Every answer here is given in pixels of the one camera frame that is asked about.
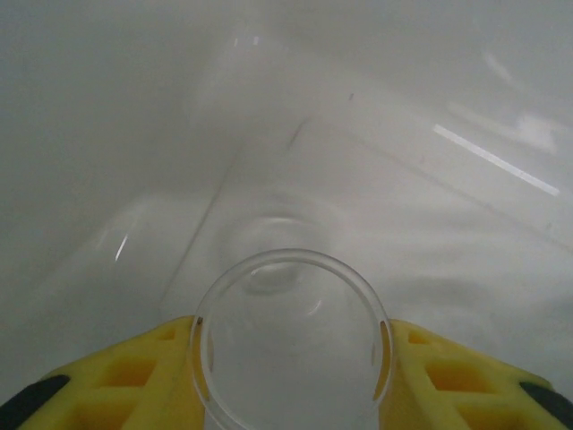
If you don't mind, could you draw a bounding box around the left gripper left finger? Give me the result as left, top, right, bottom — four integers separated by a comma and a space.
0, 314, 212, 430

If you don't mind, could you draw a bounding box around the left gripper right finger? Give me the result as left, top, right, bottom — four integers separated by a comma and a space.
379, 317, 573, 430

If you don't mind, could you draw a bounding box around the small glass beaker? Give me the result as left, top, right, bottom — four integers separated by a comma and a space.
190, 214, 396, 430

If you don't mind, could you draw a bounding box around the white plastic storage bin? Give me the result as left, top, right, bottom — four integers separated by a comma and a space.
0, 0, 573, 430

